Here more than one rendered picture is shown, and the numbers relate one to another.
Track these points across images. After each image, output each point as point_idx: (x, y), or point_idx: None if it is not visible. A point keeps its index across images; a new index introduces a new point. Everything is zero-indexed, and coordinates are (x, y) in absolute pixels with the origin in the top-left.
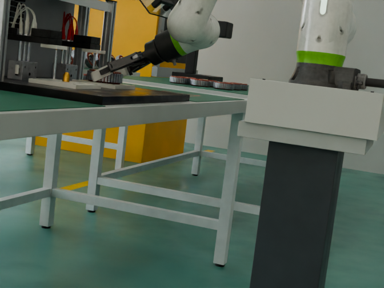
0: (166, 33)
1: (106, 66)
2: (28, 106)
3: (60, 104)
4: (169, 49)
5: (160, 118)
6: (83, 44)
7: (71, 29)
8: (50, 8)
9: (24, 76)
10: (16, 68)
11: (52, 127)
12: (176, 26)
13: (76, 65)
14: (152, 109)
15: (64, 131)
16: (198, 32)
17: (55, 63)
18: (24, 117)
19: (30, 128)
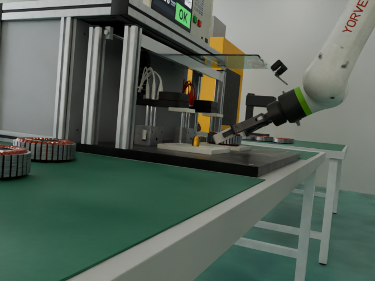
0: (291, 93)
1: (229, 129)
2: (186, 200)
3: (218, 184)
4: (296, 109)
5: (297, 182)
6: (203, 108)
7: (191, 95)
8: (168, 78)
9: (151, 141)
10: (143, 133)
11: (228, 237)
12: (318, 82)
13: (195, 129)
14: (294, 174)
15: (239, 236)
16: (342, 88)
17: (181, 126)
18: (195, 240)
19: (203, 256)
